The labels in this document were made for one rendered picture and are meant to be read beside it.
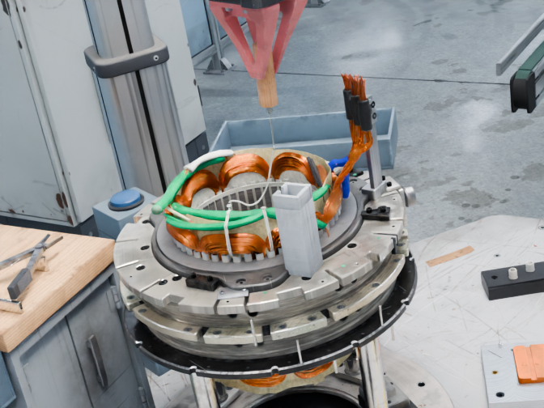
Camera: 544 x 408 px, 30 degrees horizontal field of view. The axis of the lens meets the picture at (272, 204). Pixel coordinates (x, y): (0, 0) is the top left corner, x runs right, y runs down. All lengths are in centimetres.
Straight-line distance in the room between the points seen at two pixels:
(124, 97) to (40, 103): 186
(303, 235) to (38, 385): 37
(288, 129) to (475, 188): 209
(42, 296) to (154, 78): 48
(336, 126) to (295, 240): 49
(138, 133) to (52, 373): 47
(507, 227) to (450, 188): 185
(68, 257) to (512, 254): 72
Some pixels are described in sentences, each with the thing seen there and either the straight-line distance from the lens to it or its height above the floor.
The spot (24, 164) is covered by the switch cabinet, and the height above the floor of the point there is 32.
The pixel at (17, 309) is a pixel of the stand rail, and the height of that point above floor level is 107.
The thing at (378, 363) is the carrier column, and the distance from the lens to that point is 111.
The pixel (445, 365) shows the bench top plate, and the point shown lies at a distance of 138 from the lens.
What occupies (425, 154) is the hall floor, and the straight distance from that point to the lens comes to 379.
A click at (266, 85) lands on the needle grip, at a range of 93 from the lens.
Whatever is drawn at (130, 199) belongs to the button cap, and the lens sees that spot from 135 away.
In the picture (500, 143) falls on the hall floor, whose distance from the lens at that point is 382.
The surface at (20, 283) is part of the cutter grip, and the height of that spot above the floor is 109.
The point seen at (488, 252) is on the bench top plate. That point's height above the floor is 78.
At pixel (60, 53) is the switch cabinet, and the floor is 68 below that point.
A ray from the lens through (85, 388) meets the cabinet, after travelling 123.
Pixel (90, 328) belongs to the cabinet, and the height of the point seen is 98.
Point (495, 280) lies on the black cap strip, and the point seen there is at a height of 80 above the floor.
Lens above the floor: 161
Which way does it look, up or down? 27 degrees down
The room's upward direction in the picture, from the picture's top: 10 degrees counter-clockwise
